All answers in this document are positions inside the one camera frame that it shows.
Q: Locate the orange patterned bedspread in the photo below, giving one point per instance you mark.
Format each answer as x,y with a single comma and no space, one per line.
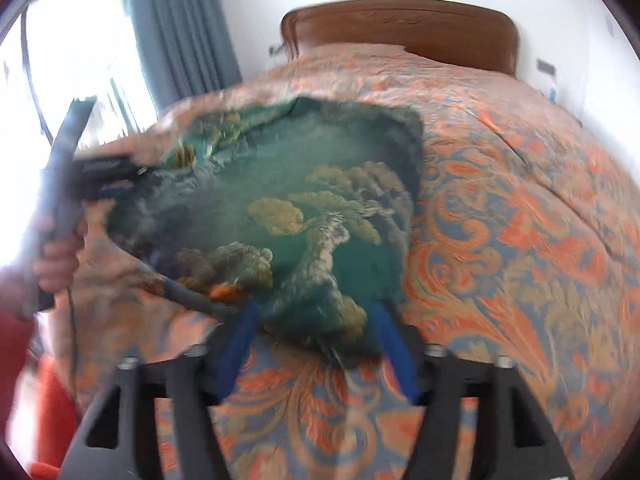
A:
500,270

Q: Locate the person's left forearm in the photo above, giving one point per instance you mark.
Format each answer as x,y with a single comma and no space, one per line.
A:
17,292

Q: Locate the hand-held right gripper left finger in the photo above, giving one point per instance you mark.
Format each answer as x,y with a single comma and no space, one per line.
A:
237,350

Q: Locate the red bed skirt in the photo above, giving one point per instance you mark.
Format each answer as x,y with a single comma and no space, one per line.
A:
52,420

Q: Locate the person's left hand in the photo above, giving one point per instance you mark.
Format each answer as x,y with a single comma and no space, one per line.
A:
55,265

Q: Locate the blue-grey curtain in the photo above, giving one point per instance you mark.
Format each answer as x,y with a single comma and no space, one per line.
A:
180,35

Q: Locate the brown wooden headboard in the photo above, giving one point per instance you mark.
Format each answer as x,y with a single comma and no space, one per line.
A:
400,30

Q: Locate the grey wall switch panel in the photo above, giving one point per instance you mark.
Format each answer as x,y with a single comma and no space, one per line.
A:
546,66
275,50

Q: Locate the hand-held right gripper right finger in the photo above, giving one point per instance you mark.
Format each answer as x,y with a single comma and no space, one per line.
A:
395,350

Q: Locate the bright window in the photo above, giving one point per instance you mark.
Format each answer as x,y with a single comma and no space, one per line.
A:
80,60

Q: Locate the green landscape print padded jacket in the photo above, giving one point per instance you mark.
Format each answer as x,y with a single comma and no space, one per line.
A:
310,220

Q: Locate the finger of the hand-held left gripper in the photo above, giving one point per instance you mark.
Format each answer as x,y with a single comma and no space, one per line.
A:
107,177

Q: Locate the small blue and white wall item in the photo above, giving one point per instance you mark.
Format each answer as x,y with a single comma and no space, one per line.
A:
551,95

